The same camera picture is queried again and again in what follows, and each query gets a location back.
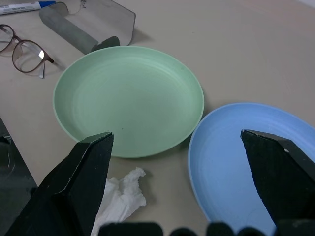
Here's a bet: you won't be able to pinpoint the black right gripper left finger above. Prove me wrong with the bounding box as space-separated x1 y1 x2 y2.
4 132 115 236

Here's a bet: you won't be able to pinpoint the blue round plate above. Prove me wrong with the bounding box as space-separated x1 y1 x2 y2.
187 102 315 236

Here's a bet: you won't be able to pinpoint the grey open glasses case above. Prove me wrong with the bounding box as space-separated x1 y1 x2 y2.
39 0 137 55

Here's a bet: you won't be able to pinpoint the crumpled white tissue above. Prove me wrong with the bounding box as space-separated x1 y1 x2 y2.
92 167 147 230

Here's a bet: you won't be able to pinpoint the white marker with blue cap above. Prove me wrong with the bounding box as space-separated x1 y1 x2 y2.
0 0 57 17

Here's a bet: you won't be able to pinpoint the green round plate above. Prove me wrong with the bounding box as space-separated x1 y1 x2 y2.
52 46 205 158

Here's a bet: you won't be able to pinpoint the brown round-framed eyeglasses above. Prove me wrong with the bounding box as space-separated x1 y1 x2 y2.
0 24 55 79

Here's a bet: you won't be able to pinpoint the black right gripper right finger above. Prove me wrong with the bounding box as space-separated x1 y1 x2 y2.
240 129 315 228

